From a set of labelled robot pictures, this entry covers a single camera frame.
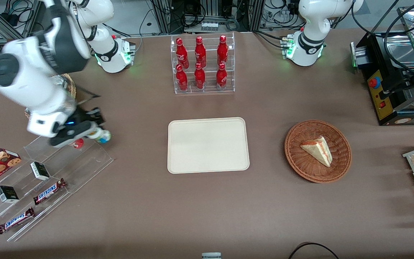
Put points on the small grey device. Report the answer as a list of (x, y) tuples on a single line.
[(211, 256)]

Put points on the snickers chocolate bar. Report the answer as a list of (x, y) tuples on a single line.
[(49, 191), (15, 220)]

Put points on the clear acrylic stepped shelf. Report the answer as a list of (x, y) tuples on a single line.
[(84, 162)]

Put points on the wrapped triangle sandwich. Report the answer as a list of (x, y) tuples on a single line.
[(318, 150)]

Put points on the beige plastic tray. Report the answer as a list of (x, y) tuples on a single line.
[(207, 145)]

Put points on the small black box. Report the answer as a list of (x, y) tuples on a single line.
[(40, 171), (7, 194)]

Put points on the green-lid yogurt bottle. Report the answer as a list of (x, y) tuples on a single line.
[(97, 135)]

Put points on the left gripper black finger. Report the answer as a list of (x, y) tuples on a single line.
[(394, 88)]

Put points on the red cola bottle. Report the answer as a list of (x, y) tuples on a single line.
[(181, 54), (221, 77), (222, 50), (199, 78), (182, 80), (200, 52)]

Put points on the white power strip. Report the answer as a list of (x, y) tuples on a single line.
[(209, 26)]

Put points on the black food warmer machine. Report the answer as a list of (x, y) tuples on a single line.
[(397, 54)]

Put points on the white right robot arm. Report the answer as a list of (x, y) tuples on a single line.
[(31, 79)]

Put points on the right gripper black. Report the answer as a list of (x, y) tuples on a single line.
[(82, 117)]

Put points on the round wicker basket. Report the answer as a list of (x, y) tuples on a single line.
[(300, 162)]

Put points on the clear acrylic bottle rack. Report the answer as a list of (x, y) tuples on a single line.
[(202, 91)]

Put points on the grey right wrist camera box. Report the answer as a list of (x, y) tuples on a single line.
[(70, 136)]

